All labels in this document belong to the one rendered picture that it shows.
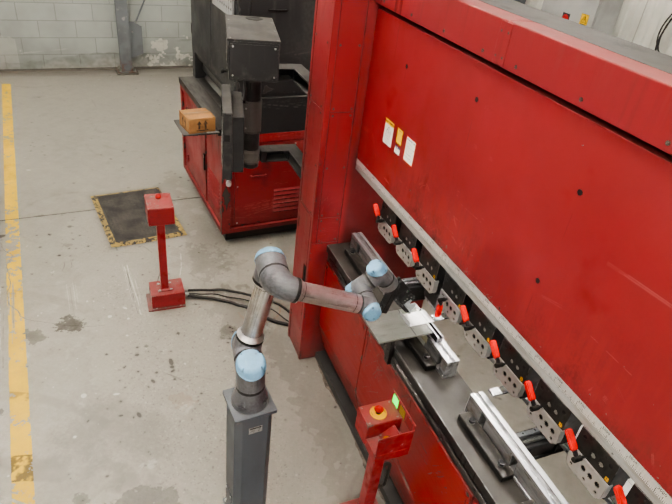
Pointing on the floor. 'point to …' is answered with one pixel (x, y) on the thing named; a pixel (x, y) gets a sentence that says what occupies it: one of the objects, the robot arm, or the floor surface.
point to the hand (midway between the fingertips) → (407, 312)
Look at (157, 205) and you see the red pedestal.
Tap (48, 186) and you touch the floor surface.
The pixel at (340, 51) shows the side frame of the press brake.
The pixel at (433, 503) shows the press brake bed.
